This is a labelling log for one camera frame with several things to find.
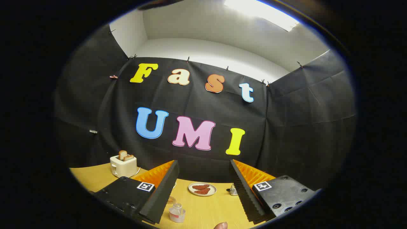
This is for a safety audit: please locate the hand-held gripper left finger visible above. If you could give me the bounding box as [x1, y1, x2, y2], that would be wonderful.
[91, 160, 180, 225]

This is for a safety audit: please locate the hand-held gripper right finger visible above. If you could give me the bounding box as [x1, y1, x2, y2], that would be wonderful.
[230, 159, 318, 224]

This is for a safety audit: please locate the clear juice bottle pink label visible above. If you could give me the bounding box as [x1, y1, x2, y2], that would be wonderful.
[169, 203, 186, 223]

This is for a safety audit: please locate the white round plate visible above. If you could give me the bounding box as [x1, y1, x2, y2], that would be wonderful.
[188, 182, 217, 197]

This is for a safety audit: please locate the wooden table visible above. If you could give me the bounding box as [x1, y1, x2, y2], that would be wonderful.
[69, 163, 271, 229]

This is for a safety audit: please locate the cream toaster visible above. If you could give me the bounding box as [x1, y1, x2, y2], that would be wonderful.
[110, 155, 138, 178]

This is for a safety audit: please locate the black backdrop cloth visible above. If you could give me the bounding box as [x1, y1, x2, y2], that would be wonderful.
[52, 24, 356, 191]

